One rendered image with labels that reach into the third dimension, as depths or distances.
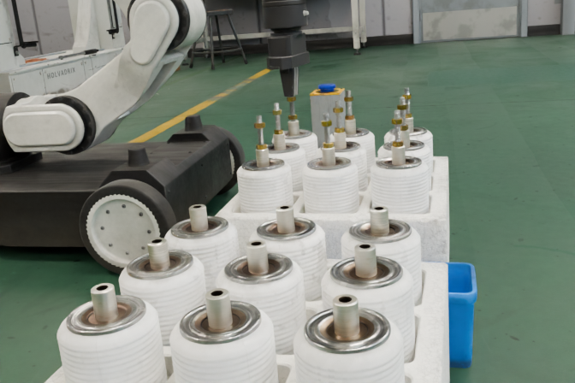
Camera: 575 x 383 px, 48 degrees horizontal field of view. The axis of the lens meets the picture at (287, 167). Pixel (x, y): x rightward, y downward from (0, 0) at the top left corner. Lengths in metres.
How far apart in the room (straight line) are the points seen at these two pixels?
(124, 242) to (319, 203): 0.47
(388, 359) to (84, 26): 4.31
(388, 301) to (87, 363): 0.29
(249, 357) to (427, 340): 0.21
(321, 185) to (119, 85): 0.64
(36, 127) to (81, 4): 3.24
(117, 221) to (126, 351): 0.75
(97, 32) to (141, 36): 3.36
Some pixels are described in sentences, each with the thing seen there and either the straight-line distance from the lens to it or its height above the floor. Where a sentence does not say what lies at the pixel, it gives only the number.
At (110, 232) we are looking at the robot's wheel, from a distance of 1.38.
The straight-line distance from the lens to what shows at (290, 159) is 1.20.
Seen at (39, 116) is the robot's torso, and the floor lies 0.31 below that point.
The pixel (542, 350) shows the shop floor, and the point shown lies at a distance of 1.06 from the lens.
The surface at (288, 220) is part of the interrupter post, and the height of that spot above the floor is 0.27.
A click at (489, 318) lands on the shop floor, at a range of 1.13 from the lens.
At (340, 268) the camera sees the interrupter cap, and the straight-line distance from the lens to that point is 0.69.
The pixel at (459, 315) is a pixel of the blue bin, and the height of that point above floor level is 0.09.
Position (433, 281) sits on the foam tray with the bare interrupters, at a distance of 0.83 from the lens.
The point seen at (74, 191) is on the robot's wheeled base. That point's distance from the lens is 1.45.
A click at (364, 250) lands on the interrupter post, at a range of 0.66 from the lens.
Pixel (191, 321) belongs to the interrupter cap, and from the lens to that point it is 0.62.
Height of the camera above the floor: 0.54
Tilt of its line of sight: 15 degrees down
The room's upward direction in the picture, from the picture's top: 5 degrees counter-clockwise
